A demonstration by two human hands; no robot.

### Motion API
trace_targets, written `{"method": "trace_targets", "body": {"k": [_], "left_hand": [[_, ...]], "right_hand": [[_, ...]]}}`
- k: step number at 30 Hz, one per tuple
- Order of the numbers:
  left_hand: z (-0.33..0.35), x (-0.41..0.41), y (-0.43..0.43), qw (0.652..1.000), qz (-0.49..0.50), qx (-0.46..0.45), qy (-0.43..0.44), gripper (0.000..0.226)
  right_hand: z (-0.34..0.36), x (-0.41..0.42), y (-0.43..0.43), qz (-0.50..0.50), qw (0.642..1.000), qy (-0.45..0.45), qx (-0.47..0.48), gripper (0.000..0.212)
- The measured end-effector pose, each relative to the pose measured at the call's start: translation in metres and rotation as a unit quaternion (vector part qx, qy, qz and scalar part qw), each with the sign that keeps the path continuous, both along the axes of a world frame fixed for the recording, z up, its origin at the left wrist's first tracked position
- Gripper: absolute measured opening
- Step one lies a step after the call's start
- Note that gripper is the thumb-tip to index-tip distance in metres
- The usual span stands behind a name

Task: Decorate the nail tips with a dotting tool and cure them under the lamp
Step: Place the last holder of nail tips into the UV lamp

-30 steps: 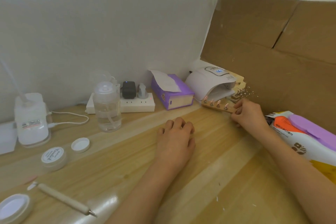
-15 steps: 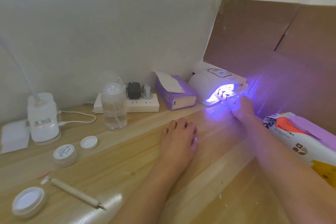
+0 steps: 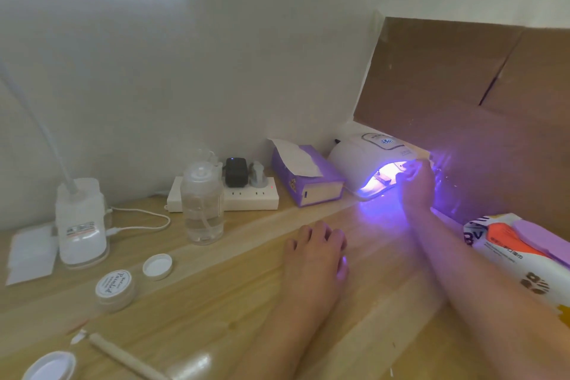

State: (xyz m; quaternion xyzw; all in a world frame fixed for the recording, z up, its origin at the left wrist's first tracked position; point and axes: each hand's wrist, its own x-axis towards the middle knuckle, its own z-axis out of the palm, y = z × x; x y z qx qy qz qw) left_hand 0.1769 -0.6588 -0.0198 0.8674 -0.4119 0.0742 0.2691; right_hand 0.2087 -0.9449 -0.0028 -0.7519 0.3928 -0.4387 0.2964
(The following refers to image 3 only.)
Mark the person's right hand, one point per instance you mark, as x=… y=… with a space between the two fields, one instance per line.
x=417 y=190

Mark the person's left hand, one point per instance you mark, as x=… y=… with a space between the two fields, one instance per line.
x=311 y=264

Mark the person's left thumb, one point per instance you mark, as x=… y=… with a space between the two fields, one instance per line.
x=343 y=267

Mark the person's left little finger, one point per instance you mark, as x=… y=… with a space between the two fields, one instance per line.
x=291 y=247

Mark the person's left middle finger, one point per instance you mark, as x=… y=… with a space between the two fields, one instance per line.
x=321 y=230

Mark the person's right fingers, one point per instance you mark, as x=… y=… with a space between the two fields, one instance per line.
x=412 y=168

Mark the person's right forearm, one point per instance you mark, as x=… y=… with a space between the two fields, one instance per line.
x=481 y=299

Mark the person's left forearm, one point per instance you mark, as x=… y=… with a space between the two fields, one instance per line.
x=294 y=339

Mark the purple tissue box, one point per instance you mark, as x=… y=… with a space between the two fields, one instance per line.
x=311 y=183

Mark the white nail curing lamp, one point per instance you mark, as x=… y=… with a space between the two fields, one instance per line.
x=356 y=157

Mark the white power strip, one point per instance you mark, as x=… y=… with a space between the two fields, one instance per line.
x=249 y=200

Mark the gray plug adapter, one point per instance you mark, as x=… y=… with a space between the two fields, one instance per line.
x=257 y=175

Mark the brown cardboard sheet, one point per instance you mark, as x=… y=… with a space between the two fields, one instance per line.
x=445 y=81

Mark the black charger plug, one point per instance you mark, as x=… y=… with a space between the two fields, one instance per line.
x=236 y=171

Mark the clear plastic bottle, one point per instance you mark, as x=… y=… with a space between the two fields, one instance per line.
x=202 y=206

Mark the small white jar lid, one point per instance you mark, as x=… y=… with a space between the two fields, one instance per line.
x=157 y=267

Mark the wet wipes pack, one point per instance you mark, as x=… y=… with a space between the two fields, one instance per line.
x=521 y=255

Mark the white labelled jar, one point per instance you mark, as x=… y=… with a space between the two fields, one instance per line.
x=114 y=288

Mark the white stick tool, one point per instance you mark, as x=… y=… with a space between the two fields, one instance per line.
x=129 y=359

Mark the white desk lamp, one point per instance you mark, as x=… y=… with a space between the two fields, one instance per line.
x=82 y=224

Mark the small white scrap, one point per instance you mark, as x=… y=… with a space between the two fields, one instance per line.
x=78 y=338

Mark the white paper pad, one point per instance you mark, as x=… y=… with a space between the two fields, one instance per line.
x=31 y=255

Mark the large white lid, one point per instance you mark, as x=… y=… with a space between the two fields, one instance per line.
x=50 y=367

